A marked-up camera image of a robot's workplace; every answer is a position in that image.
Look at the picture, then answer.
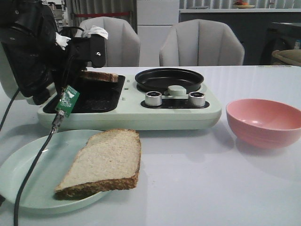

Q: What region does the white bread slice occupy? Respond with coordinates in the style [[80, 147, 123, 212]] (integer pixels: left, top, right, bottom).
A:
[[80, 71, 119, 83]]

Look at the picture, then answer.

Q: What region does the white refrigerator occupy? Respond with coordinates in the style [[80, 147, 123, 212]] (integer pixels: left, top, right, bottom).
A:
[[136, 0, 180, 66]]

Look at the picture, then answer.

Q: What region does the dark kitchen counter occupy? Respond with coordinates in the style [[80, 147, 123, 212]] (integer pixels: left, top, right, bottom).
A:
[[179, 8, 301, 65]]

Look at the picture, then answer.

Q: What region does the silver control knob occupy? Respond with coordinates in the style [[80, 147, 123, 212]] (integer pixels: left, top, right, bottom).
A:
[[145, 91, 162, 107], [188, 92, 206, 107]]

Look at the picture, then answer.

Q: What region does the mint green breakfast maker base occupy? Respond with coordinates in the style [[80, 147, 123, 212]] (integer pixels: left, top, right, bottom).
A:
[[37, 74, 223, 131]]

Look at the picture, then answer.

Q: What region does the right silver control knob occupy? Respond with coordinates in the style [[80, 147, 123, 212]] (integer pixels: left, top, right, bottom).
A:
[[188, 92, 206, 107]]

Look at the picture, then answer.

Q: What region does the black round frying pan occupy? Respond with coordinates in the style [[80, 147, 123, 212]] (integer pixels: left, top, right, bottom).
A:
[[135, 68, 204, 94]]

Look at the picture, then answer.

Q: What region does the left beige armchair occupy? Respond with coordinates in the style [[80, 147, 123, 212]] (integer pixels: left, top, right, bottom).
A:
[[75, 16, 141, 67]]

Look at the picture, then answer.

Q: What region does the beige armchair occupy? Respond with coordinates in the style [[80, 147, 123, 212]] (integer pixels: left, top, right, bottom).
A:
[[75, 16, 141, 67], [159, 19, 245, 66]]

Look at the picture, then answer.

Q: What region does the whole wheat bread slice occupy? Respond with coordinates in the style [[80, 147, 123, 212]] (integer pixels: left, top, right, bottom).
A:
[[55, 129, 142, 200]]

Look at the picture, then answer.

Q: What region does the fruit plate on counter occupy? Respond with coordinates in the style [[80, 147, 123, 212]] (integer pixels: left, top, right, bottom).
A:
[[233, 0, 255, 9]]

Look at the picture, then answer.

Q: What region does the pink plastic bowl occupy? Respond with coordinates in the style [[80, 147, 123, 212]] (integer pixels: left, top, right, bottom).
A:
[[226, 98, 301, 149]]

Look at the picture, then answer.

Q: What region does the green circuit board left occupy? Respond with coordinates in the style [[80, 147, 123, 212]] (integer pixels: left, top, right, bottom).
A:
[[55, 85, 80, 117]]

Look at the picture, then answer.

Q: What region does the red barrier belt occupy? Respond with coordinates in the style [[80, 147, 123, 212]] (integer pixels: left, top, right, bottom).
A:
[[74, 11, 131, 18]]

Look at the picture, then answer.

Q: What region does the right beige armchair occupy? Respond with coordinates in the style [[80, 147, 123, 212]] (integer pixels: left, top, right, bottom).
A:
[[159, 19, 245, 66]]

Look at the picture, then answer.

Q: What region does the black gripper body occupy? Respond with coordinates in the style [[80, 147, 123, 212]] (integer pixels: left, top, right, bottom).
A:
[[56, 35, 106, 70]]

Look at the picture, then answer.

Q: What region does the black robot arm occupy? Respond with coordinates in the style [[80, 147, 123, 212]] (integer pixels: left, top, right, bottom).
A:
[[0, 0, 106, 105]]

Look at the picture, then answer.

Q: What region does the left silver control knob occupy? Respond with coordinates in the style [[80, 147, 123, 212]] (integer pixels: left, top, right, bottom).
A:
[[145, 91, 162, 107]]

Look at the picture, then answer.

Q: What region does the grey curtain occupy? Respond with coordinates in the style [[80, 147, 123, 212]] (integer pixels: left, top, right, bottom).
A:
[[65, 0, 137, 31]]

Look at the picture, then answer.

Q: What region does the black left cable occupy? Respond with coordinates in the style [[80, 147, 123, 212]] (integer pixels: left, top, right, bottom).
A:
[[0, 89, 65, 226]]

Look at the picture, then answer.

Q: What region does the mint green pan handle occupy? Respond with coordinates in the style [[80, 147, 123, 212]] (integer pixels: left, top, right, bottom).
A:
[[164, 85, 187, 97]]

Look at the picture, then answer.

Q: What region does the mint green round plate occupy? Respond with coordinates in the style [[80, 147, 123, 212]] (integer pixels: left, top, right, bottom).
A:
[[0, 129, 108, 214]]

